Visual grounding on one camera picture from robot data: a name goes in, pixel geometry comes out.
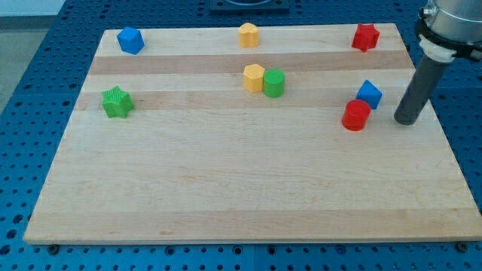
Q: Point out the green star block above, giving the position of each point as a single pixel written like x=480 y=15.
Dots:
x=116 y=102

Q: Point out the red star block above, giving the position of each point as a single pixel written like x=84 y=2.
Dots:
x=365 y=38

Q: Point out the wooden board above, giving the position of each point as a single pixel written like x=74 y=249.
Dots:
x=202 y=160

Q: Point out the yellow hexagon block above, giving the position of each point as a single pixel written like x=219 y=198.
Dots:
x=253 y=78

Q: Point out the green cylinder block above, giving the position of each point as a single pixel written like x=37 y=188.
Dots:
x=274 y=83

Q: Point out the yellow heart block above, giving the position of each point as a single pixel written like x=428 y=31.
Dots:
x=248 y=35

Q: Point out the red cylinder block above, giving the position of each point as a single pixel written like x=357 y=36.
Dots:
x=356 y=115

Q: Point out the blue diamond block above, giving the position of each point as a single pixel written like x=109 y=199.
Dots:
x=370 y=94

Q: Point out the blue cube block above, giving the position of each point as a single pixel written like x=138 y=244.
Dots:
x=130 y=40

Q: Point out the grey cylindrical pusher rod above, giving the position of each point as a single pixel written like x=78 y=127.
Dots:
x=421 y=87

